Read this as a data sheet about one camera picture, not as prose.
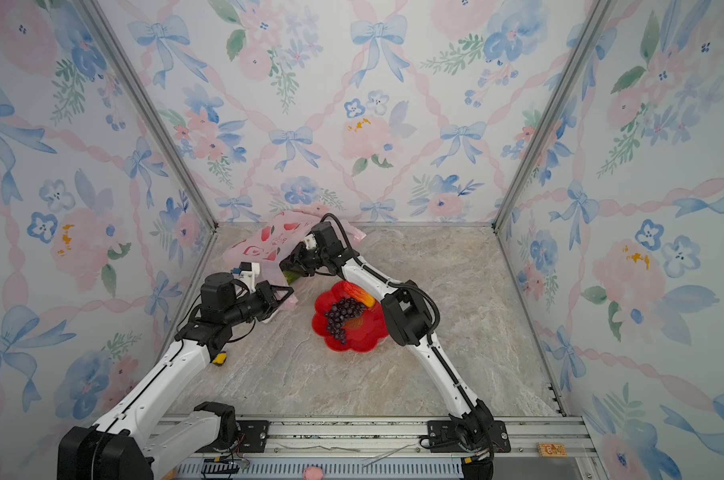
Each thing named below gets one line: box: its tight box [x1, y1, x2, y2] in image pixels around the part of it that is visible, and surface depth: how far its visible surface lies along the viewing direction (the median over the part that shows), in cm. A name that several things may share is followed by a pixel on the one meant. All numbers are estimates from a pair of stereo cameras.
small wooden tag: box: [537, 442, 568, 458], surface depth 73 cm
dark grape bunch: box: [325, 297, 367, 345], surface depth 93 cm
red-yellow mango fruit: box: [343, 280, 376, 308], surface depth 97 cm
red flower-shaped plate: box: [312, 281, 389, 353], surface depth 94 cm
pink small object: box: [304, 466, 324, 480], surface depth 69 cm
